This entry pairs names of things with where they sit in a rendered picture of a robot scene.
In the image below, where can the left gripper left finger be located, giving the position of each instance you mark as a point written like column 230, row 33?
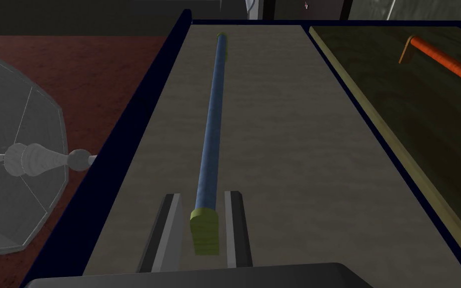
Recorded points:
column 166, row 236

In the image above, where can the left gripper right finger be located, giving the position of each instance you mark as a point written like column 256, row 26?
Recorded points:
column 236, row 232

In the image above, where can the dark olive drawer front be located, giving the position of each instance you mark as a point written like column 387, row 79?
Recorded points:
column 422, row 112

